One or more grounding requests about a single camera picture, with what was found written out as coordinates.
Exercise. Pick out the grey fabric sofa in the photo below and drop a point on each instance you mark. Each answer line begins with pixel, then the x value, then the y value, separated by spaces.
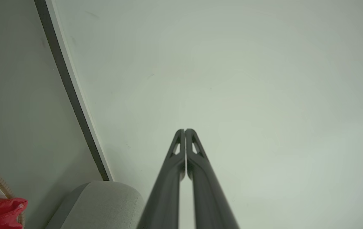
pixel 99 206

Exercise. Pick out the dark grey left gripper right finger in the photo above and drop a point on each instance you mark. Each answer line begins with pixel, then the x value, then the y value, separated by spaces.
pixel 208 197

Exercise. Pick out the dark wall baseboard strip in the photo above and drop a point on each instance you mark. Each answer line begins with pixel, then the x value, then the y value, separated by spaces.
pixel 70 92

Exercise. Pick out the white basket with brown rim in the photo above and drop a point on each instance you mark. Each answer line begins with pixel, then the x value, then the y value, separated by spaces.
pixel 1 187

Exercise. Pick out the red clothing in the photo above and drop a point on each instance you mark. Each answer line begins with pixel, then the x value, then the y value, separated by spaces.
pixel 0 213

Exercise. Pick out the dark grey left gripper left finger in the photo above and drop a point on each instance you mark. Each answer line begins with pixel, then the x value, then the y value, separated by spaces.
pixel 165 197

